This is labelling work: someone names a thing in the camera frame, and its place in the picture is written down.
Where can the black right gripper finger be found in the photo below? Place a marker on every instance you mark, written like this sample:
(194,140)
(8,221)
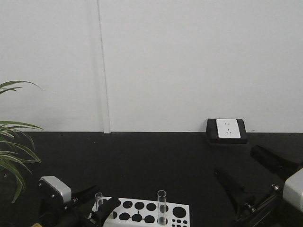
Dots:
(241,201)
(274,163)

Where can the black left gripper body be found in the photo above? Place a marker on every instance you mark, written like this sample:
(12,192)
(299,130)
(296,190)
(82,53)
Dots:
(72,214)

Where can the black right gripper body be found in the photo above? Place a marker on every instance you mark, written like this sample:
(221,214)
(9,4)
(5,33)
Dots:
(272,209)

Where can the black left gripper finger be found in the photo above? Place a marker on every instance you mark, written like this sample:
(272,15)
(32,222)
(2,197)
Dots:
(103,212)
(85,195)

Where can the short glass test tube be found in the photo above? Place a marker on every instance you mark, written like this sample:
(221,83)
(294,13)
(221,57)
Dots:
(98,200)

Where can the tall glass test tube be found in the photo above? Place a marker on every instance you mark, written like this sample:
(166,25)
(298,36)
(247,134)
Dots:
(161,200)

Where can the white test tube rack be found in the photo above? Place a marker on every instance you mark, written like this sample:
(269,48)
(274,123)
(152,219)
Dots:
(144,213)

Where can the white socket on black base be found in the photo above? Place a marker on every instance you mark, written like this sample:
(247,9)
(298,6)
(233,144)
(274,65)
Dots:
(226,131)

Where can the green spider plant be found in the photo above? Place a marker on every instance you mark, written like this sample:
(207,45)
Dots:
(13,153)

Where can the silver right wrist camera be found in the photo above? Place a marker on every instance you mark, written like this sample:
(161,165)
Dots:
(293,190)

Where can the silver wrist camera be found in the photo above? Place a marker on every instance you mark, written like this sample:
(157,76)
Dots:
(54,190)
(293,190)

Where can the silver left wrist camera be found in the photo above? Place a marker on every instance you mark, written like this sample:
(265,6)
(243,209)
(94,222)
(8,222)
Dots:
(54,190)

